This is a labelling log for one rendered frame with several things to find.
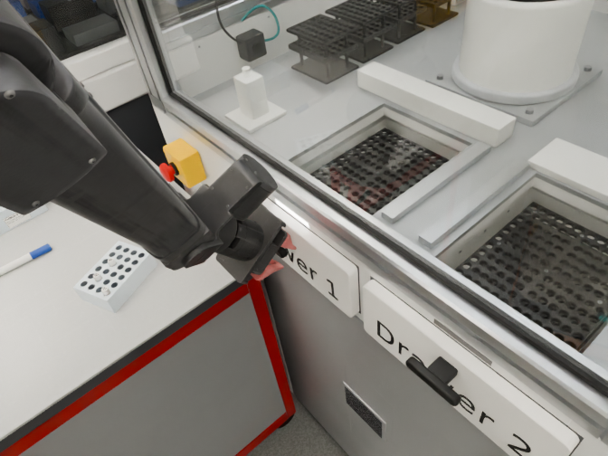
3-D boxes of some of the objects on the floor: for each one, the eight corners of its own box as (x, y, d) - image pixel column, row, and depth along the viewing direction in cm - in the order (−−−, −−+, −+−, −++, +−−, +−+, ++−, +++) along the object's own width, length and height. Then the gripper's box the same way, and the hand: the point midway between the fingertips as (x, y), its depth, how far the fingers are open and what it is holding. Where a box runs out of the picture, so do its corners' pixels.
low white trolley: (131, 579, 122) (-61, 479, 69) (51, 405, 159) (-115, 252, 105) (305, 424, 145) (262, 260, 92) (199, 304, 182) (125, 137, 128)
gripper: (227, 185, 63) (291, 217, 75) (185, 249, 64) (256, 270, 77) (257, 210, 59) (320, 240, 72) (213, 278, 60) (282, 295, 73)
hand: (284, 254), depth 73 cm, fingers open, 3 cm apart
